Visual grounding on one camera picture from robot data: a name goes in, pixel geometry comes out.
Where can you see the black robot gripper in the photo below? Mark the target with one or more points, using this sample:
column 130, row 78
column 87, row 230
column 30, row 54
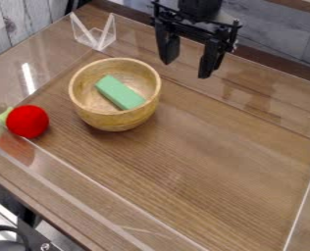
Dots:
column 200, row 20

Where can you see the red plush fruit green stem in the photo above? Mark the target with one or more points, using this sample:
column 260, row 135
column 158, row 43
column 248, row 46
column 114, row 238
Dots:
column 27, row 121

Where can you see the green rectangular block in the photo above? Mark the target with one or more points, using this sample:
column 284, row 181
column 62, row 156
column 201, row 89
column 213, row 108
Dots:
column 118, row 93

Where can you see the light wooden bowl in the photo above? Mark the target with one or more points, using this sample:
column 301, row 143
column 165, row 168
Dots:
column 95, row 110

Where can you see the clear acrylic corner bracket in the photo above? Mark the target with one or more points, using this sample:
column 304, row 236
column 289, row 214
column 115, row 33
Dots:
column 95, row 38

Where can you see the black table leg bracket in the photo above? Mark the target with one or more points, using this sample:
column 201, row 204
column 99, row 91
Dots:
column 27, row 223

